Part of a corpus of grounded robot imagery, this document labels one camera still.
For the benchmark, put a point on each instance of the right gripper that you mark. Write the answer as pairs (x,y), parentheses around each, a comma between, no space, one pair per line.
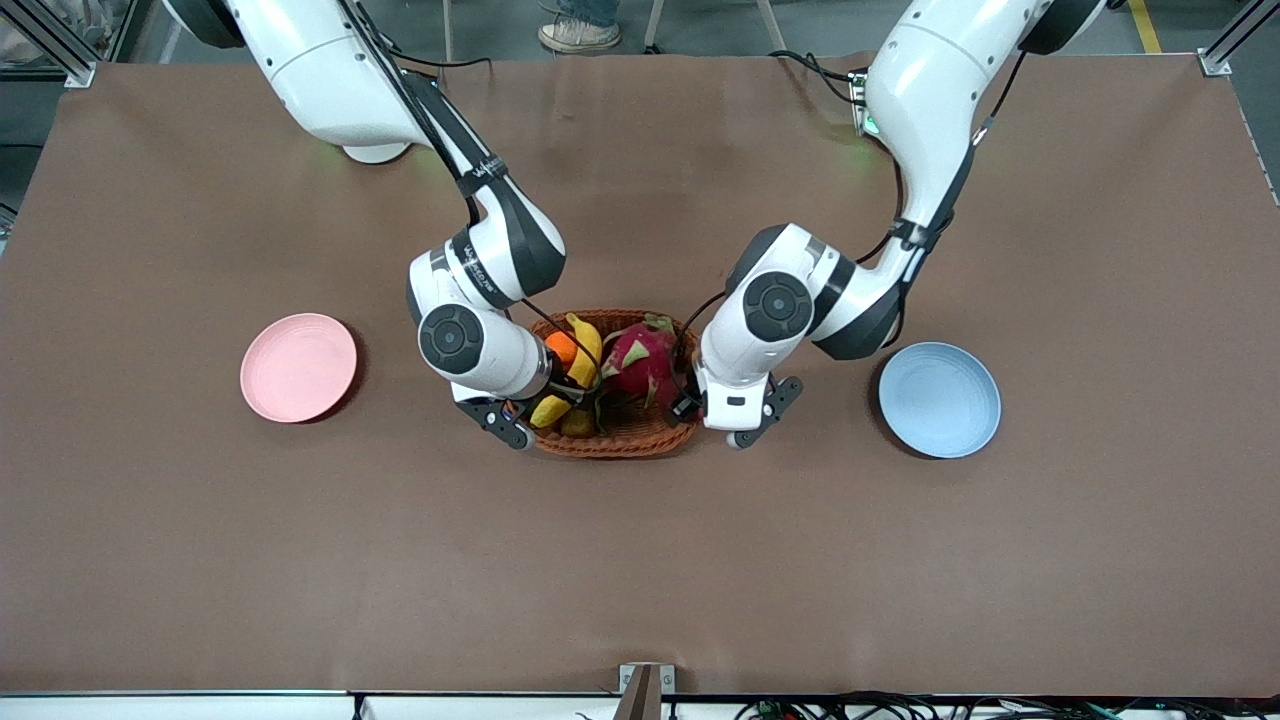
(566,391)

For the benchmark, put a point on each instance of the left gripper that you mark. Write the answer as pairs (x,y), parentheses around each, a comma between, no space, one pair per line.
(686,404)

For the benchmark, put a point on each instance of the yellow banana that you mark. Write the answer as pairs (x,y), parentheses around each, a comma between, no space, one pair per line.
(588,350)

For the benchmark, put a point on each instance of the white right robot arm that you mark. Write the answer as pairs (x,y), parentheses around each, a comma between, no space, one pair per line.
(330,70)

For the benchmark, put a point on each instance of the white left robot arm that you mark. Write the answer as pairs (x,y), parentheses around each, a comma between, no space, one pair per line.
(930,90)

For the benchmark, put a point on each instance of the brown kiwi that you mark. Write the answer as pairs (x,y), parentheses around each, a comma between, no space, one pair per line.
(578,424)

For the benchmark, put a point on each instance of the orange fruit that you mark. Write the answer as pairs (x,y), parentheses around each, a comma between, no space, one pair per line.
(560,345)

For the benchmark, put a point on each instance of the pink dragon fruit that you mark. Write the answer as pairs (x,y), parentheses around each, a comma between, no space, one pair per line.
(640,360)

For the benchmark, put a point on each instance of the brown wicker basket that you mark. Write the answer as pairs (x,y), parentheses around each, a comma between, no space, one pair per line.
(630,442)

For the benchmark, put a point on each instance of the brown table cover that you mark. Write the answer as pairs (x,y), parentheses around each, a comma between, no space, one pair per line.
(640,570)

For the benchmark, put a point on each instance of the blue plate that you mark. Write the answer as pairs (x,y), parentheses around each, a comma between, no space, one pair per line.
(940,400)

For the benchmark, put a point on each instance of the pink plate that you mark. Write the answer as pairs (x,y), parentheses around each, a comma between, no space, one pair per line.
(298,368)

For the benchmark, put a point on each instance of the white sneaker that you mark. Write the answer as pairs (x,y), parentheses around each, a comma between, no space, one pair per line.
(578,36)

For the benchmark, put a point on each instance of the grey metal stand leg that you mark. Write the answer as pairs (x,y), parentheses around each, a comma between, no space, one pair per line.
(655,25)
(770,25)

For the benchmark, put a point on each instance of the blue jeans leg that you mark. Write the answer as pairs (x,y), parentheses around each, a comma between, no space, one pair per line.
(590,8)

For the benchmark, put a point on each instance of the grey metal bracket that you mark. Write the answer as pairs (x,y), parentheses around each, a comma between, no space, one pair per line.
(645,690)

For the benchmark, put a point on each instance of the white table edge rail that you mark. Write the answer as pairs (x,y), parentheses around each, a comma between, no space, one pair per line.
(200,708)

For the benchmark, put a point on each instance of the aluminium frame profile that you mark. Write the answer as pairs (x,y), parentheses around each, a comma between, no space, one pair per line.
(1225,55)
(60,45)

